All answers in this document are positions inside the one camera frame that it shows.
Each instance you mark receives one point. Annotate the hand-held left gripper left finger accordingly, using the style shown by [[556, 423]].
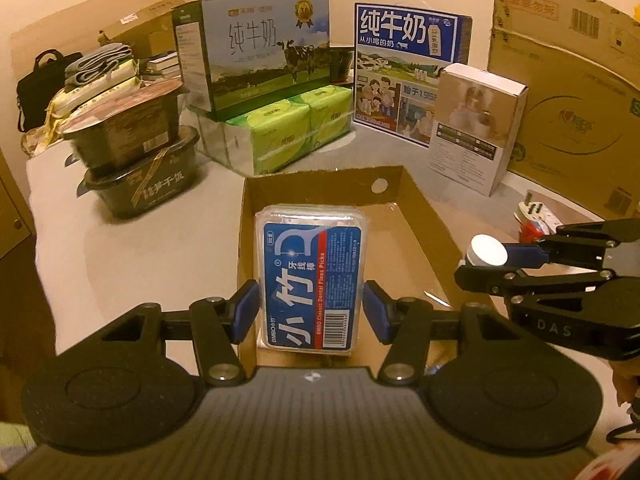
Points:
[[247, 305]]

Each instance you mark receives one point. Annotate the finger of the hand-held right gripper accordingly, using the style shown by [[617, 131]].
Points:
[[500, 280], [525, 255]]

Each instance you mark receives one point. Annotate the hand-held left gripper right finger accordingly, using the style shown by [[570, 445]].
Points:
[[375, 312]]

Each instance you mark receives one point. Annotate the white round jar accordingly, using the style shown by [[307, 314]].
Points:
[[487, 250]]

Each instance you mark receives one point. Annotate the white three-pin plug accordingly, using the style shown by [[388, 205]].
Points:
[[535, 212]]

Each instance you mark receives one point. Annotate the blue label floss pick box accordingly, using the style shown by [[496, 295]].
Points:
[[310, 280]]

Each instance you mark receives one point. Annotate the cardboard tray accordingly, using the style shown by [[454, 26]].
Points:
[[400, 240]]

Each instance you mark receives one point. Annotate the white humidifier product box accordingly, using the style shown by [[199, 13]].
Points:
[[470, 150]]

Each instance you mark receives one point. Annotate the large cardboard box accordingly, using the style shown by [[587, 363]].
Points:
[[565, 110]]

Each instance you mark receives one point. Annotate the dark food bowl gold ribbon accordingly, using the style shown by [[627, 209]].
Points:
[[145, 185]]

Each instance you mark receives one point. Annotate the green tissue multipack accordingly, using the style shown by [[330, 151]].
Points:
[[280, 135]]

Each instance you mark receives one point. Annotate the dark food bowl brown lid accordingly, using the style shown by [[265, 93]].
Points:
[[125, 130]]

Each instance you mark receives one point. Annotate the cow print milk box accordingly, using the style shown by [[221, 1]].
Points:
[[250, 60]]

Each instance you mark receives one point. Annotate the dark container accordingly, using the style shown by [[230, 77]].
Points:
[[342, 65]]

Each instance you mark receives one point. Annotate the blue milk carton box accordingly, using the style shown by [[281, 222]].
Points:
[[400, 35]]

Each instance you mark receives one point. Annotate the stack of books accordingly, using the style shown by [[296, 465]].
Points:
[[162, 65]]

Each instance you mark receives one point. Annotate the wooden cabinet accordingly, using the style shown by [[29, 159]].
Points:
[[12, 200]]

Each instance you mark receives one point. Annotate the pale yellow wipes packets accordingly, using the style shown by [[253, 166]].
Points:
[[115, 80]]

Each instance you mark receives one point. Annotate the folded grey striped cloth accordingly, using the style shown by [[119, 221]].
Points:
[[100, 62]]

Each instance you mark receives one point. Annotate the small cardboard box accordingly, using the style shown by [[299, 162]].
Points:
[[145, 25]]

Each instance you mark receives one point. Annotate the black laptop bag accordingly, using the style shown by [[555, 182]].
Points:
[[45, 85]]

